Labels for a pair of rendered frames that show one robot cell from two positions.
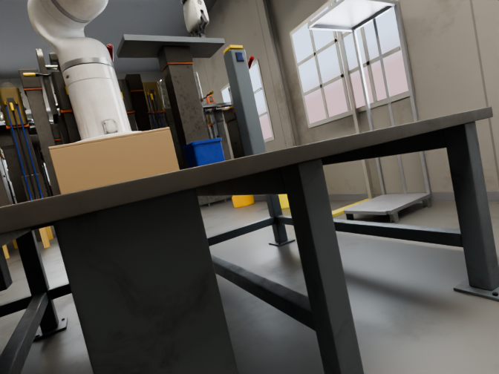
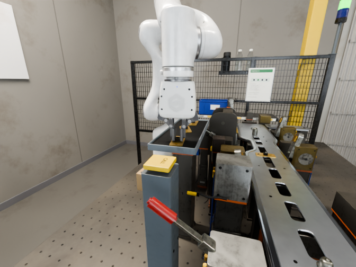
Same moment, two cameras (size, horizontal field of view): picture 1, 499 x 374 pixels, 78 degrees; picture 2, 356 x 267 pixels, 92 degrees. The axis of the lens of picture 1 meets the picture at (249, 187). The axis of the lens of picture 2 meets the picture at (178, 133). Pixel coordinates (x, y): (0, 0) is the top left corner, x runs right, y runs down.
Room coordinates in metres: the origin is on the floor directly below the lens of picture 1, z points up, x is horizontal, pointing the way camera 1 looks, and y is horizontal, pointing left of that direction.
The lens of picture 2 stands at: (1.59, -0.27, 1.33)
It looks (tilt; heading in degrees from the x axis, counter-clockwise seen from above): 17 degrees down; 137
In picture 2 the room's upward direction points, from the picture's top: straight up
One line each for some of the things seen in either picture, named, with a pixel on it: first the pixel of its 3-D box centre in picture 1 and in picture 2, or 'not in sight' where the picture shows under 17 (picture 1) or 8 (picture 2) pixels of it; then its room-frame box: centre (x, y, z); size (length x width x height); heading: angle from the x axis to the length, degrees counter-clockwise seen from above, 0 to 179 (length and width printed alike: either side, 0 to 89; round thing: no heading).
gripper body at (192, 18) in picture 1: (194, 13); (178, 97); (1.23, 0.06, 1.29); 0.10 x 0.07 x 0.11; 38
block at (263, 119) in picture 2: not in sight; (261, 135); (1.04, 1.24, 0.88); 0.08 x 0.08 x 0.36; 32
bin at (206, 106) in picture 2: not in sight; (214, 106); (0.60, 1.15, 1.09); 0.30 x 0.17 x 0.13; 35
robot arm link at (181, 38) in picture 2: not in sight; (179, 39); (1.23, 0.07, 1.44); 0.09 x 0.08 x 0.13; 57
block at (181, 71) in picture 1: (187, 110); (185, 185); (1.16, 0.17, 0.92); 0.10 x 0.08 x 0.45; 122
